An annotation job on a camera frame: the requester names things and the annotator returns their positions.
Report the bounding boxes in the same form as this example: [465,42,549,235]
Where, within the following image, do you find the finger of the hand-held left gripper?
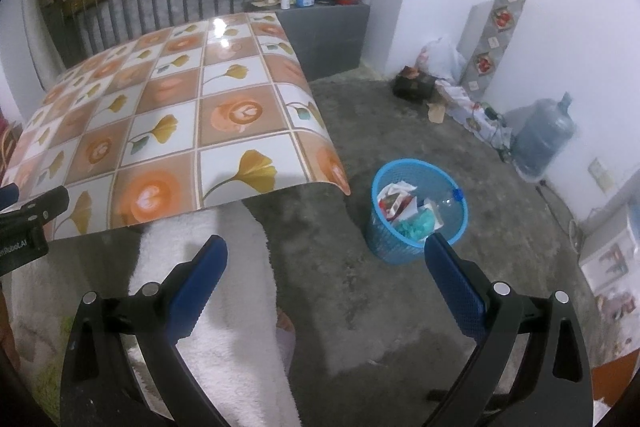
[0,182,20,213]
[0,186,70,234]

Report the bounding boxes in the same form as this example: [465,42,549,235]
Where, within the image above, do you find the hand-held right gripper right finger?
[424,233,596,427]

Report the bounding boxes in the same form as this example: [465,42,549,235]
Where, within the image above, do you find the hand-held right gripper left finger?
[59,234,230,427]

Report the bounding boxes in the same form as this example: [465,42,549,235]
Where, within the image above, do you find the teal plastic bag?
[395,211,437,241]

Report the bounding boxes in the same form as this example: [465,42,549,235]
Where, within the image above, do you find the blue and white carton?
[419,203,446,230]

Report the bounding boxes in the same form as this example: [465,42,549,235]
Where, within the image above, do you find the blue plastic mesh basket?
[364,159,470,266]

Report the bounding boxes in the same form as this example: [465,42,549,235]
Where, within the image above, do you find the clear bottle with blue cap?
[430,188,464,210]

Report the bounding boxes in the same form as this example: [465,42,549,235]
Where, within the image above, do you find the white cloth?
[378,181,419,208]

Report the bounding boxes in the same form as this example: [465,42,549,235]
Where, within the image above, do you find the white fluffy robe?
[10,201,302,427]

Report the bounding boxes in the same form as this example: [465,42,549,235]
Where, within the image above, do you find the white storage box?
[579,197,640,294]

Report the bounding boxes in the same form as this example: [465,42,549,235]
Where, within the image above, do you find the table with floral tablecloth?
[0,12,352,243]

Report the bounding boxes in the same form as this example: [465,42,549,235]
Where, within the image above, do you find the large blue water jug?
[512,92,576,178]

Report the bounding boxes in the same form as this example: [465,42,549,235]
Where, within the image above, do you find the patterned cloth on floor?
[435,82,514,154]

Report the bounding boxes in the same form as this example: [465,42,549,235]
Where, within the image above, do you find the dark brown box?
[392,66,436,101]

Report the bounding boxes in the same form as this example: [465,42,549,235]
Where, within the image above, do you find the white plastic bag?
[417,35,466,86]

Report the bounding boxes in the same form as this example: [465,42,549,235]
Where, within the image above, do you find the grey cabinet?
[245,1,371,84]

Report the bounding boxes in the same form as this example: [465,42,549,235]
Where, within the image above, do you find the wall socket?
[589,159,616,196]

